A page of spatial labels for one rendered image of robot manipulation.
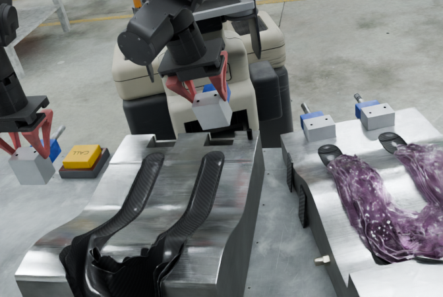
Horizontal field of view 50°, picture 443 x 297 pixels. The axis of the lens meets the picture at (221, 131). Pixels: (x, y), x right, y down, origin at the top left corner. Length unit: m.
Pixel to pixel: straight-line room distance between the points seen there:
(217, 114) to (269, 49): 0.71
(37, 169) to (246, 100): 0.57
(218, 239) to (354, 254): 0.17
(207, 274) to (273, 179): 0.36
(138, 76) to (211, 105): 0.70
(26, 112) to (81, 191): 0.26
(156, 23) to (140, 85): 0.84
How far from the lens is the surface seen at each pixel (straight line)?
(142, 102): 1.51
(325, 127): 0.86
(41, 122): 0.80
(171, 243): 0.63
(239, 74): 1.21
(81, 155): 1.02
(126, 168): 0.84
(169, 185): 0.78
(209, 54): 0.74
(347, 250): 0.65
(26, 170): 0.84
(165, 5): 0.67
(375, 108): 0.91
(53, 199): 0.99
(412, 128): 0.90
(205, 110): 0.79
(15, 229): 0.97
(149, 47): 0.65
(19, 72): 3.94
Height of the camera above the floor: 1.35
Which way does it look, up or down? 32 degrees down
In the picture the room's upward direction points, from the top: 11 degrees counter-clockwise
